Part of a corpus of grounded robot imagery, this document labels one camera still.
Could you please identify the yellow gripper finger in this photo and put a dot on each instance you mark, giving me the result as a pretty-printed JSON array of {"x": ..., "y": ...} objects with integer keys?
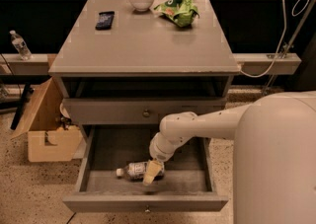
[{"x": 153, "y": 169}]

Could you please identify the clear plastic water bottle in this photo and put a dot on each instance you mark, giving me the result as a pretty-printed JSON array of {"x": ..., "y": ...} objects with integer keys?
[{"x": 133, "y": 171}]

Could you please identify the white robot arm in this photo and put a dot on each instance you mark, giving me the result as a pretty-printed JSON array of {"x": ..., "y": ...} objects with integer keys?
[{"x": 274, "y": 160}]

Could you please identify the open grey bottom drawer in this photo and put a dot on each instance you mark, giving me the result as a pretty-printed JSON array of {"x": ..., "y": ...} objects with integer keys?
[{"x": 186, "y": 186}]

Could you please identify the closed grey upper drawer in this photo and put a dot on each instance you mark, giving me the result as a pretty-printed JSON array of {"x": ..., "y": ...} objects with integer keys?
[{"x": 135, "y": 110}]

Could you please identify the grey drawer cabinet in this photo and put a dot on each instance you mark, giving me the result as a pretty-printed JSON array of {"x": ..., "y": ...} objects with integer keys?
[{"x": 144, "y": 35}]

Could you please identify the water bottle on ledge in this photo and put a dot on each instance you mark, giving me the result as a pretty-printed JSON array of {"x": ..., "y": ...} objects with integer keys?
[{"x": 18, "y": 42}]

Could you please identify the open cardboard box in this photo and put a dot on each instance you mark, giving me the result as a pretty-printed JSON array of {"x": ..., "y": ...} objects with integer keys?
[{"x": 47, "y": 139}]

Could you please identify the dark blue phone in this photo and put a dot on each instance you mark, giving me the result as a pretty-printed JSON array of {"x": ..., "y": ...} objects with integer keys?
[{"x": 105, "y": 20}]

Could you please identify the green chip bag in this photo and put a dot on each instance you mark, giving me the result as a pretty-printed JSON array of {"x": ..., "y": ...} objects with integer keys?
[{"x": 181, "y": 12}]

